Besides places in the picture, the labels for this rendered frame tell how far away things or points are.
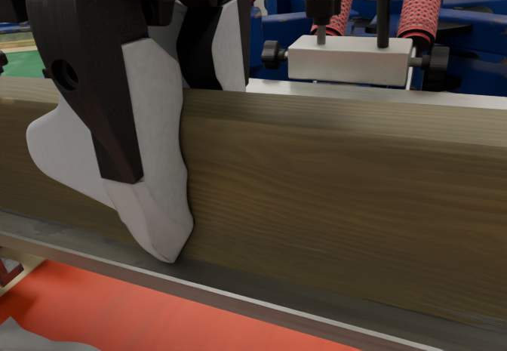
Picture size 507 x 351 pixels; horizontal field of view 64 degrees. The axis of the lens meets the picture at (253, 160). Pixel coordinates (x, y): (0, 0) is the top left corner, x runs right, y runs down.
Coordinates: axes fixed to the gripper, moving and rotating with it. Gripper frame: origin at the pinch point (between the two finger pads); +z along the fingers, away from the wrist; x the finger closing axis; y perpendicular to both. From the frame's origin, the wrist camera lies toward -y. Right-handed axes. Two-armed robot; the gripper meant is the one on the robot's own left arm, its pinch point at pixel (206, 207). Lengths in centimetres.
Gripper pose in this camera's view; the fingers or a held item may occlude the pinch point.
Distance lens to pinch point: 17.6
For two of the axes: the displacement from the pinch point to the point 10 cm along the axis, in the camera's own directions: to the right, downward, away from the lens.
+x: -3.8, 4.9, -7.9
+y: -9.2, -1.5, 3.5
